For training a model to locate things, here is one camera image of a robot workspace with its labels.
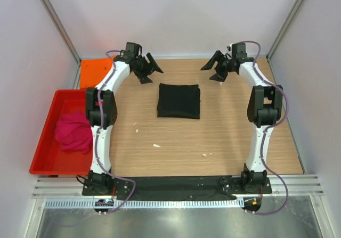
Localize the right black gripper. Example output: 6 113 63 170
200 51 234 83

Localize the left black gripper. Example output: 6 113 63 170
133 53 163 84

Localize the black t shirt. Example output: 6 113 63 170
157 83 200 119

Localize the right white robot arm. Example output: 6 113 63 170
202 42 283 193

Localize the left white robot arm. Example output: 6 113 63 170
82 42 163 195

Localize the folded orange t shirt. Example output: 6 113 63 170
79 57 112 89

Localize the crumpled pink t shirt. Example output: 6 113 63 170
54 111 93 154

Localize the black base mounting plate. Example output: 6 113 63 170
82 174 272 200

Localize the red plastic bin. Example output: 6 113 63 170
29 90 92 176

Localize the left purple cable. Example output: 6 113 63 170
53 50 136 228

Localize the right aluminium corner post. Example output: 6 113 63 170
266 0 306 62

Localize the aluminium corner post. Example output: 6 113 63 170
40 0 81 65
266 0 306 62

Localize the slotted white cable duct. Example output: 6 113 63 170
45 198 244 209

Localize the left aluminium corner post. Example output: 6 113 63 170
40 0 81 65

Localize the aluminium rail profile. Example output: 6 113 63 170
31 174 324 199

